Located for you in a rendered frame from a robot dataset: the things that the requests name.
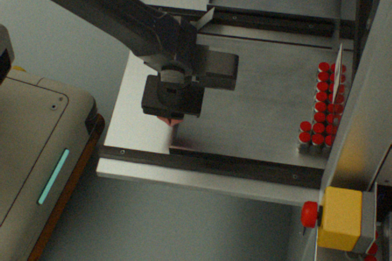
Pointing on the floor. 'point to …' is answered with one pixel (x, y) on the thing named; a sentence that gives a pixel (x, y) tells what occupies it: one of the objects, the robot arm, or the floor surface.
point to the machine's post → (363, 117)
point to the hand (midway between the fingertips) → (171, 121)
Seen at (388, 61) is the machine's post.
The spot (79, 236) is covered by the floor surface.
